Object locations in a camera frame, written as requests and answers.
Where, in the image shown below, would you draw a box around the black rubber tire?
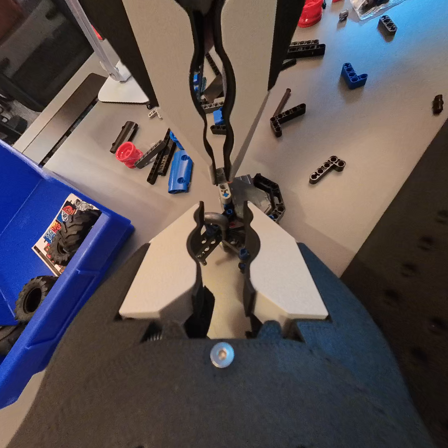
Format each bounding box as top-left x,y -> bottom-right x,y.
0,323 -> 26,356
47,210 -> 102,265
14,275 -> 59,323

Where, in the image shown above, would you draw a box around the blue tagged plastic bin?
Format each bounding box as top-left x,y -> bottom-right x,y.
0,139 -> 136,409

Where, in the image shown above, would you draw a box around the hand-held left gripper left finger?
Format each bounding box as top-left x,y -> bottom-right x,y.
118,200 -> 205,321

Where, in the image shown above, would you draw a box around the black toy chassis assembly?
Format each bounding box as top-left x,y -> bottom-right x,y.
195,167 -> 286,274

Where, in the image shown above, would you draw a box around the blue small L beam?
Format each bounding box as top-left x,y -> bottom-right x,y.
340,62 -> 369,90

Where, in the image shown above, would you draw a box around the brown axle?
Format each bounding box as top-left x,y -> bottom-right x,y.
274,88 -> 292,116

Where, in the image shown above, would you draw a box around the grey desk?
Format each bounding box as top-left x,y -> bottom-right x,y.
14,0 -> 448,441

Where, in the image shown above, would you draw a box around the black large L beam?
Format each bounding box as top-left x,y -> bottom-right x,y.
269,103 -> 307,137

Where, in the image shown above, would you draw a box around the black cylindrical panel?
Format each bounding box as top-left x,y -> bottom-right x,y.
109,120 -> 139,154

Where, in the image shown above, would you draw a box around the black small L beam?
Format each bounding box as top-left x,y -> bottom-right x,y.
309,155 -> 347,185

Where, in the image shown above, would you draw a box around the black rubber tyres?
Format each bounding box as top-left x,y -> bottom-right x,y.
32,193 -> 102,277

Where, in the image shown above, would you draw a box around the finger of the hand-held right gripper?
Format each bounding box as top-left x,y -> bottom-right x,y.
121,0 -> 216,173
221,0 -> 279,178

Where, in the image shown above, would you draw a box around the book stand with white base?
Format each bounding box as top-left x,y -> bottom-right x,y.
64,0 -> 150,104

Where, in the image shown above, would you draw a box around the small clear plastic bag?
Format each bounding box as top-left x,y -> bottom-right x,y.
350,0 -> 391,20

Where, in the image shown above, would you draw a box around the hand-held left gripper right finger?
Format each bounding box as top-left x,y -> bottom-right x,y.
244,200 -> 330,332

